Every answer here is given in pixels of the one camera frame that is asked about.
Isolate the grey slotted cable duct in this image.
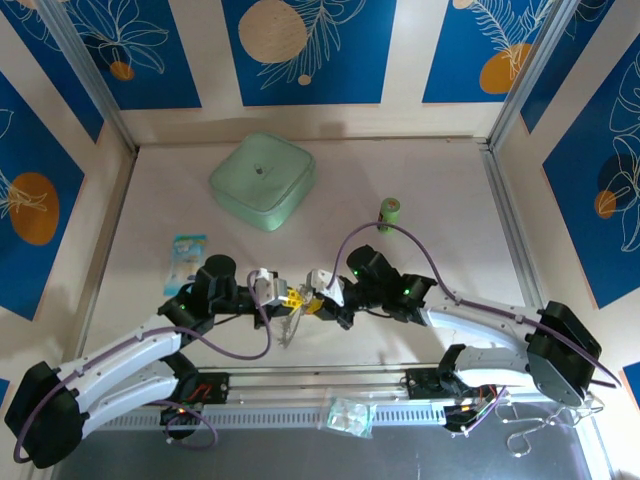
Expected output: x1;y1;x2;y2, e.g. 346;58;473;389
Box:
92;403;451;431

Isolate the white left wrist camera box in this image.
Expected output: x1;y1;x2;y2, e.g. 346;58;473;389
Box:
248;268;281;307

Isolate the aluminium side rail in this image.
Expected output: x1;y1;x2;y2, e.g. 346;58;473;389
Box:
482;142;551;311
77;147;140;361

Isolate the clear plastic zip bag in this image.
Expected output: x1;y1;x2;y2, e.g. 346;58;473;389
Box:
318;387;377;441

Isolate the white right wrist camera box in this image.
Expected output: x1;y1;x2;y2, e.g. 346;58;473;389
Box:
304;268;346;307

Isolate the green cylindrical can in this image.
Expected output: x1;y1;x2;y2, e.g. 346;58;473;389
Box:
377;197;404;236

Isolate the aluminium mounting rail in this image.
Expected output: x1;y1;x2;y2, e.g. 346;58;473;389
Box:
89;367;551;407

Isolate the mint green zip case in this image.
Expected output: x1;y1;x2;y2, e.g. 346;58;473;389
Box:
208;132;317;233

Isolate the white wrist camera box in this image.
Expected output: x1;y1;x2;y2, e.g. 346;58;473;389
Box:
304;268;346;307
248;268;281;307

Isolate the thin silver wire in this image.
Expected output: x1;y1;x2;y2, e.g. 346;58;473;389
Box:
502;399;601;459

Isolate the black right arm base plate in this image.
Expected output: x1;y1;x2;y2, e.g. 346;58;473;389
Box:
405;367;454;401

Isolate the black controller box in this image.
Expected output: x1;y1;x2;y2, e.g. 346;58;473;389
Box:
158;402;204;427
442;399;496;434

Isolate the light blue snack packet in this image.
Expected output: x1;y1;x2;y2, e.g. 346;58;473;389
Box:
164;233;208;296

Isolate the brown keyring with metal chain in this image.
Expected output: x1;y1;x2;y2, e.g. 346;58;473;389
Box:
276;299;304;350

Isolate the aluminium frame post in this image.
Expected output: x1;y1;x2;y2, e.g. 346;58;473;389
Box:
485;0;579;151
37;0;140;154

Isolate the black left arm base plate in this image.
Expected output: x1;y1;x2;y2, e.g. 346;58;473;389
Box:
172;370;231;406

